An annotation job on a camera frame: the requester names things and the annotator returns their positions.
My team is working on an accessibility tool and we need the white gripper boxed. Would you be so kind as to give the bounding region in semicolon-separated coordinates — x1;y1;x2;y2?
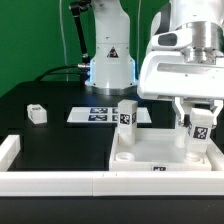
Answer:
137;51;224;127

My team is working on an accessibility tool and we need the white square tabletop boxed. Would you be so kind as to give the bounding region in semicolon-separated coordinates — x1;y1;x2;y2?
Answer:
109;128;212;171

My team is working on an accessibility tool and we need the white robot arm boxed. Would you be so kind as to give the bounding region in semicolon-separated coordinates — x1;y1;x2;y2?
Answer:
86;0;224;125

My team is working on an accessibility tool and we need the white marker base sheet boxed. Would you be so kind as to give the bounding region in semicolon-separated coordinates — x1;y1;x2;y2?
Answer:
67;107;152;124

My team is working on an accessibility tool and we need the white U-shaped fence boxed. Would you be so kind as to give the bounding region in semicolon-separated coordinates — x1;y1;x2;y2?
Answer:
0;135;224;196

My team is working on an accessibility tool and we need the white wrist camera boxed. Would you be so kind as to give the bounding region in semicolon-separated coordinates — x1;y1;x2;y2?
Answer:
149;28;192;51

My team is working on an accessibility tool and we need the white camera cable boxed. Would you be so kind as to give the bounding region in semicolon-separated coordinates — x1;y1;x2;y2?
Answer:
136;0;143;68

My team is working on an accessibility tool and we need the black cable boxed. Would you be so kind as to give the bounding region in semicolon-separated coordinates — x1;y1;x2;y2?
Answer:
34;64;91;82

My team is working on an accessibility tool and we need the white hanging cable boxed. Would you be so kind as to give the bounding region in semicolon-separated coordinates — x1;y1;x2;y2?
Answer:
59;0;70;82

